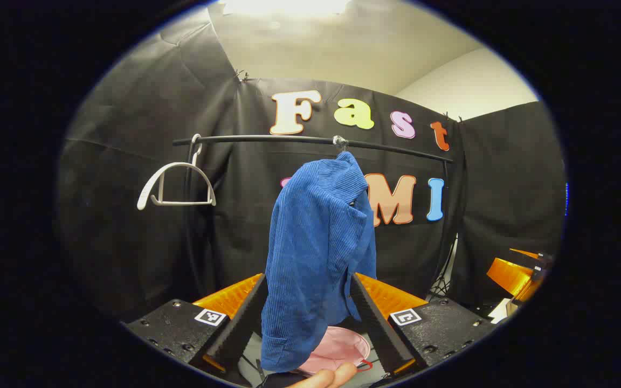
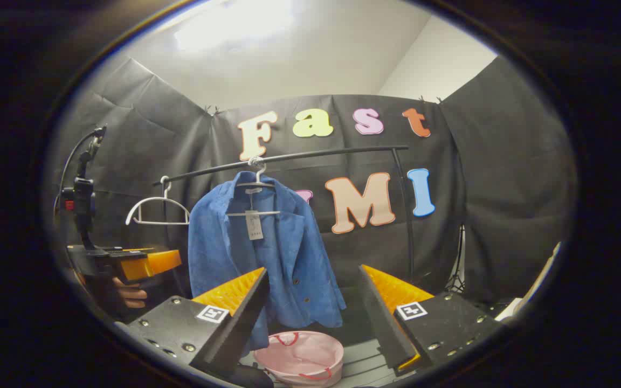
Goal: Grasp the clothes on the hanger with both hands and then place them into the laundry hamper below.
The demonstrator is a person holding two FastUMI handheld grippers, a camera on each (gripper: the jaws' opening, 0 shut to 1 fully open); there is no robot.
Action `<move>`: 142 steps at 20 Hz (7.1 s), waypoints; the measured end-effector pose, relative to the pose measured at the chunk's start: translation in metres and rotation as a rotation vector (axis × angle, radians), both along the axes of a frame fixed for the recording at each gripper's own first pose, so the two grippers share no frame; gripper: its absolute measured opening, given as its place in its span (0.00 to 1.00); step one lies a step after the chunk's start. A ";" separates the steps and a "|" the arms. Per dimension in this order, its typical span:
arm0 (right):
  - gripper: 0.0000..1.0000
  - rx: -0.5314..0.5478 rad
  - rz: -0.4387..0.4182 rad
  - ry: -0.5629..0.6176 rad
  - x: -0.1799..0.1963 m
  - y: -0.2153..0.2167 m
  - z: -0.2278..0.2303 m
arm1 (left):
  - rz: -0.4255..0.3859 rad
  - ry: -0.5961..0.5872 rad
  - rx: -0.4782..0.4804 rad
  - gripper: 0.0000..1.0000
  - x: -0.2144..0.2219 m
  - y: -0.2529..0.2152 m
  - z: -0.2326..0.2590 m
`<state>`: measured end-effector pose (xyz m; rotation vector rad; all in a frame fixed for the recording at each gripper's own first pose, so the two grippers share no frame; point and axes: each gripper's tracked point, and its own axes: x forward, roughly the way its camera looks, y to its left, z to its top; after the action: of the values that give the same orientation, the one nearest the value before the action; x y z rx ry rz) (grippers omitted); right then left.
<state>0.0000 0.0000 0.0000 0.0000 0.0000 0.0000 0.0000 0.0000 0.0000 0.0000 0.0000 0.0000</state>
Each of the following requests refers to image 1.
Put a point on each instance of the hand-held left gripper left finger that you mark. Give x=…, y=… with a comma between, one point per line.
x=237, y=323

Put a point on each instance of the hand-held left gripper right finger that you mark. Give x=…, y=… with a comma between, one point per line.
x=378, y=328

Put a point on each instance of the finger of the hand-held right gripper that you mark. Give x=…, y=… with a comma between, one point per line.
x=510, y=275
x=526, y=253

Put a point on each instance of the pink laundry hamper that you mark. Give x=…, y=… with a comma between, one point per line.
x=340, y=349

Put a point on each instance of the white plastic hanger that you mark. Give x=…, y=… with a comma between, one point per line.
x=341, y=144
x=178, y=167

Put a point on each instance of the black clothes rack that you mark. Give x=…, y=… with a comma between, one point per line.
x=267, y=139

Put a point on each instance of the white flat object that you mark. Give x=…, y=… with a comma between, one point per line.
x=502, y=311

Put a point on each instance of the black tripod stand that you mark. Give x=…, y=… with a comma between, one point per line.
x=442, y=280

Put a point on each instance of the black backdrop cloth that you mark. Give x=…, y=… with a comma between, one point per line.
x=127, y=178

